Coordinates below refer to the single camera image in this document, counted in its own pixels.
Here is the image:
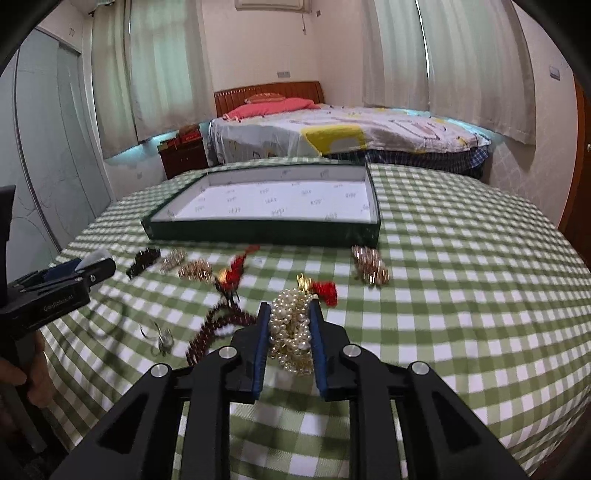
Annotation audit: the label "black braided bracelet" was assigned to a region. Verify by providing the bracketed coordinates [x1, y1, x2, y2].
[125, 246, 163, 280]

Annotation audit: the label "silver rhinestone hair clip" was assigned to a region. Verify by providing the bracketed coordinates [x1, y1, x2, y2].
[160, 249, 186, 273]

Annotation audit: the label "silver ring with charm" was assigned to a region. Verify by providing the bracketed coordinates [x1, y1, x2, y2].
[139, 320, 175, 357]

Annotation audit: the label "rose gold chain bracelet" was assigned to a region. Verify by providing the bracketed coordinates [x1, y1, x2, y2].
[177, 258, 216, 283]

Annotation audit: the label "dark red bead bracelet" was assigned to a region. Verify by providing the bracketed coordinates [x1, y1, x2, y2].
[184, 285, 257, 368]

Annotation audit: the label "red knot gold coin charm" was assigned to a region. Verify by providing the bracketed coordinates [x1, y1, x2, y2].
[214, 245, 259, 295]

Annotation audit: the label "white pearl necklace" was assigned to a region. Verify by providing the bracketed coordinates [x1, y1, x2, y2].
[267, 287, 317, 375]

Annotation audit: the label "red knot gold figure charm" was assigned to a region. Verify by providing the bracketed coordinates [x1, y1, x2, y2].
[297, 274, 338, 307]

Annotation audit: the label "gold pearl cluster brooch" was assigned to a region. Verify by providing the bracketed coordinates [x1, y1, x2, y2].
[352, 245, 390, 287]

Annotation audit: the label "white jade bangle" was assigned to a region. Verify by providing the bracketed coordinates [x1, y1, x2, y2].
[74, 248, 113, 339]

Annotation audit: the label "person's left hand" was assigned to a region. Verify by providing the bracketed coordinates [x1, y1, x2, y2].
[1, 331, 55, 409]

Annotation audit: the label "glass sliding wardrobe door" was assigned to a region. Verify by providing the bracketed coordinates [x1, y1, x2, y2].
[1, 30, 111, 280]

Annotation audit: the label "dark wooden nightstand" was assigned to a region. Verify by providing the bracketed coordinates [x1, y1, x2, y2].
[158, 138, 208, 179]

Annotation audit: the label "green white checkered tablecloth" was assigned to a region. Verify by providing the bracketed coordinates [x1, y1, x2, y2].
[43, 165, 590, 473]

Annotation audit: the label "red boxes on nightstand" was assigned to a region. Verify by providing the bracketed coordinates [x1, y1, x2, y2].
[158, 124, 202, 151]

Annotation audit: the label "left white curtain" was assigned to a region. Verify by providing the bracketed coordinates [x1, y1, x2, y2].
[91, 1, 214, 158]

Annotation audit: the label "white curtain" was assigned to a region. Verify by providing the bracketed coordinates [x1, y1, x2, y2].
[361, 0, 536, 145]
[91, 1, 214, 158]

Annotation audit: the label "green shallow cardboard box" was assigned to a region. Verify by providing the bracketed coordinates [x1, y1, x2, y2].
[141, 162, 381, 248]

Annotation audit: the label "orange patterned pillow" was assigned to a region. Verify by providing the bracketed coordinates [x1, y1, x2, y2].
[245, 92, 286, 105]

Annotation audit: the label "pink pillow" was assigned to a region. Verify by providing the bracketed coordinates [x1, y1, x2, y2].
[221, 97, 320, 121]

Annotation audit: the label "wooden door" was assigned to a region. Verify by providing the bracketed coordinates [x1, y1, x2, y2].
[559, 80, 590, 267]

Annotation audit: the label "wooden headboard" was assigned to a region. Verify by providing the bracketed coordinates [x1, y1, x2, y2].
[213, 81, 325, 117]

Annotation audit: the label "bed with patterned sheet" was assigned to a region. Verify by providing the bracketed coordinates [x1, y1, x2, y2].
[205, 104, 492, 179]

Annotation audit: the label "white air conditioner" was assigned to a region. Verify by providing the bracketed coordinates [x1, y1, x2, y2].
[235, 0, 310, 13]

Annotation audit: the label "right white curtain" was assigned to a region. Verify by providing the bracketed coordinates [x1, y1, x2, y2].
[361, 0, 536, 145]

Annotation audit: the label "wall light switch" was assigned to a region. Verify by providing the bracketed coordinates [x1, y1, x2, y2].
[549, 66, 561, 81]

